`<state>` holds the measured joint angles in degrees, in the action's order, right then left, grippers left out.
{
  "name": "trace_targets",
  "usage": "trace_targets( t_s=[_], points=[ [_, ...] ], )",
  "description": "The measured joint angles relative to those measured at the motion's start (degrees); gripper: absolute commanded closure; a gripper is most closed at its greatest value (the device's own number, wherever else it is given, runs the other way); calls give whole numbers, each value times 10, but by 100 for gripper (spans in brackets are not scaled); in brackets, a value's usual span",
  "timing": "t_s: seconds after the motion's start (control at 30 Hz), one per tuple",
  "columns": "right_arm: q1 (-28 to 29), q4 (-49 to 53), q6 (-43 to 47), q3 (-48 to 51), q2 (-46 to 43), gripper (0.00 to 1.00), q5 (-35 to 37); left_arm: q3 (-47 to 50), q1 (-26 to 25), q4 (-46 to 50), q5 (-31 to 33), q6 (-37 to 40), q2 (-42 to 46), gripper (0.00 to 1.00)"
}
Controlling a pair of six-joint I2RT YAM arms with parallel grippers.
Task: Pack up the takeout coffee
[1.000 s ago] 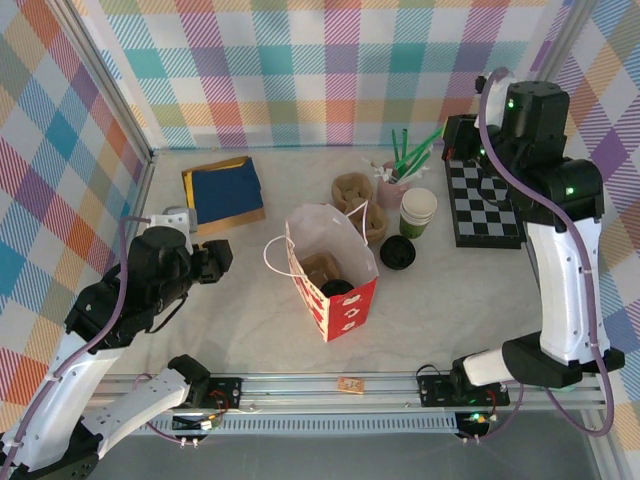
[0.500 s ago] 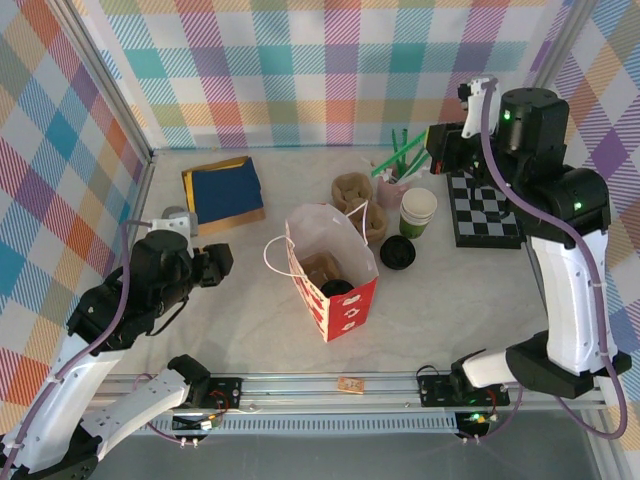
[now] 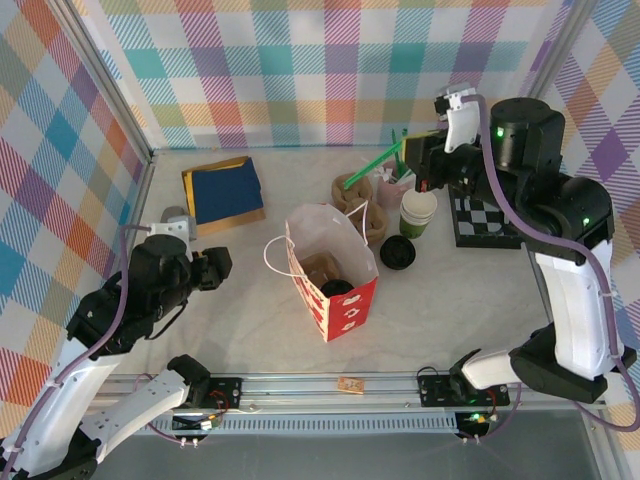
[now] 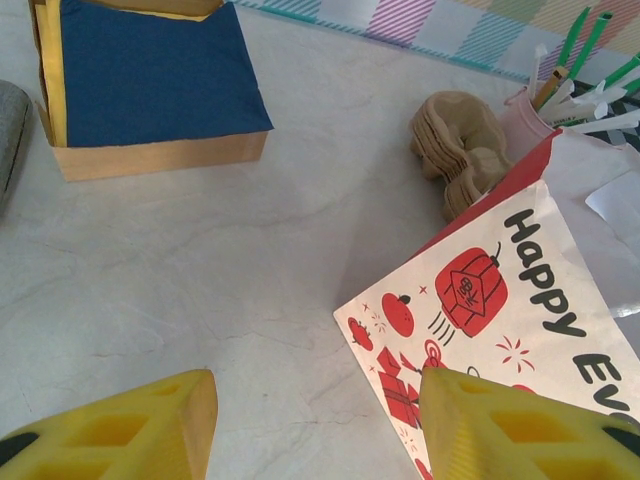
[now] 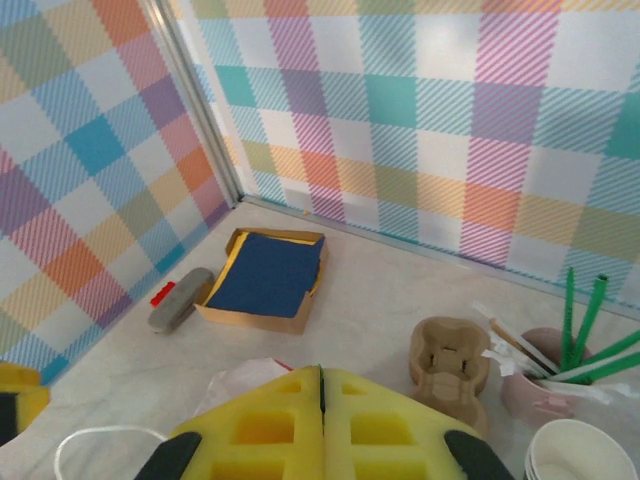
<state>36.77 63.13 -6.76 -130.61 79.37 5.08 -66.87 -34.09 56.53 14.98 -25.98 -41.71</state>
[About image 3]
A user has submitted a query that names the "blue paper napkin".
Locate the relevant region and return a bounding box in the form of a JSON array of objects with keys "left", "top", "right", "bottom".
[{"left": 191, "top": 158, "right": 265, "bottom": 224}]

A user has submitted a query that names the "black cup lid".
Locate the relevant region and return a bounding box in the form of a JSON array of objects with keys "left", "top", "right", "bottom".
[{"left": 319, "top": 279, "right": 355, "bottom": 297}]

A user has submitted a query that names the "red white paper bag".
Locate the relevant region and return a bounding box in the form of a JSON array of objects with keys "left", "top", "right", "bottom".
[{"left": 263, "top": 202, "right": 380, "bottom": 344}]

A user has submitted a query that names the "stack of green paper cups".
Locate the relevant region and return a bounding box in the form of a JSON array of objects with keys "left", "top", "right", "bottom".
[{"left": 398, "top": 188, "right": 439, "bottom": 240}]

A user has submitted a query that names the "black grey chessboard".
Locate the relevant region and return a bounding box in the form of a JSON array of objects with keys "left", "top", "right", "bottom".
[{"left": 449, "top": 187, "right": 526, "bottom": 251}]

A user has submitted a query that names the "stack of cardboard cup carriers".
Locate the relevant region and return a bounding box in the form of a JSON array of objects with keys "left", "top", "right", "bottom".
[{"left": 331, "top": 171, "right": 390, "bottom": 246}]

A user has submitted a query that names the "stack of black cup lids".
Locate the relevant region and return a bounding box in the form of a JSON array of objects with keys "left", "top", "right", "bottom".
[{"left": 378, "top": 235, "right": 417, "bottom": 272}]

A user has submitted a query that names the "small controller board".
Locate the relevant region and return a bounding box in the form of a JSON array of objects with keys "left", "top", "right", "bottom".
[
  {"left": 171, "top": 412, "right": 224, "bottom": 434},
  {"left": 454, "top": 409, "right": 497, "bottom": 442}
]

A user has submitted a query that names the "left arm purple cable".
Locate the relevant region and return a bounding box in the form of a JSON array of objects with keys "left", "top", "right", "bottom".
[{"left": 4, "top": 224, "right": 199, "bottom": 446}]

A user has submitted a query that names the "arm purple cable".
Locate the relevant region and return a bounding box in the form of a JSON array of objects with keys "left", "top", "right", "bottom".
[
  {"left": 4, "top": 224, "right": 199, "bottom": 446},
  {"left": 464, "top": 94, "right": 640, "bottom": 445}
]

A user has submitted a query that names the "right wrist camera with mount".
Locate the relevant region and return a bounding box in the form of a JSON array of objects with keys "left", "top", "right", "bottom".
[{"left": 432, "top": 86, "right": 480, "bottom": 154}]

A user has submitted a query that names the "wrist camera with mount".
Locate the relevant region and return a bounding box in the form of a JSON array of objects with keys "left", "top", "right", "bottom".
[
  {"left": 148, "top": 214, "right": 195, "bottom": 247},
  {"left": 432, "top": 86, "right": 480, "bottom": 154}
]

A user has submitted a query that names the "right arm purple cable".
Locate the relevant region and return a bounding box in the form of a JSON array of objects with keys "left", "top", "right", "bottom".
[{"left": 464, "top": 94, "right": 640, "bottom": 445}]

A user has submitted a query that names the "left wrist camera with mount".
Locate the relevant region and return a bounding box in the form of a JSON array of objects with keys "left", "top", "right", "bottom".
[{"left": 148, "top": 214, "right": 195, "bottom": 247}]

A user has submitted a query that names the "aluminium frame post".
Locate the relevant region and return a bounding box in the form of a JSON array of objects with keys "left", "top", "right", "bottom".
[
  {"left": 503, "top": 0, "right": 599, "bottom": 151},
  {"left": 47, "top": 0, "right": 157, "bottom": 161}
]

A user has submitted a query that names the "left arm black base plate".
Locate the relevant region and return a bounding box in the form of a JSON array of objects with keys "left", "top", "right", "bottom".
[{"left": 151, "top": 376, "right": 244, "bottom": 412}]

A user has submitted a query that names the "aluminium mounting rail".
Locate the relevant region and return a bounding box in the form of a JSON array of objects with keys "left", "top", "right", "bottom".
[{"left": 53, "top": 368, "right": 610, "bottom": 417}]

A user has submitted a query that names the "grey slotted cable duct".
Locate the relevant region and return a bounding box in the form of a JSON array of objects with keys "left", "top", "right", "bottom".
[{"left": 78, "top": 417, "right": 460, "bottom": 436}]

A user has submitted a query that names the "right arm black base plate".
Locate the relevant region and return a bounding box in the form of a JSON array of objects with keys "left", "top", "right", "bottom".
[{"left": 416, "top": 370, "right": 512, "bottom": 408}]

